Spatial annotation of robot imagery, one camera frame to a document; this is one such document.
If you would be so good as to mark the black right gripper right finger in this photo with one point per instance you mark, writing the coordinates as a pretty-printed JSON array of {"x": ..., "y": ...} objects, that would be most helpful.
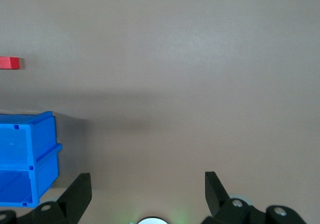
[{"x": 220, "y": 209}]

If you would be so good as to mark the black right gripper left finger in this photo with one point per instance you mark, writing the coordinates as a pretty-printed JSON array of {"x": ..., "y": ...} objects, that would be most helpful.
[{"x": 72, "y": 201}]

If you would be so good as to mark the red cube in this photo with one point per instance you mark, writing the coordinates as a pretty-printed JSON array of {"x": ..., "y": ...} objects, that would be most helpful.
[{"x": 8, "y": 62}]

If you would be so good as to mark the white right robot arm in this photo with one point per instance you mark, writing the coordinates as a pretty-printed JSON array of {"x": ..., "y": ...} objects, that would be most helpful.
[{"x": 152, "y": 221}]

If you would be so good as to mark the blue plastic storage bin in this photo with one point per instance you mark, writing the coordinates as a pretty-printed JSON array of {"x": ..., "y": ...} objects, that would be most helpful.
[{"x": 15, "y": 148}]

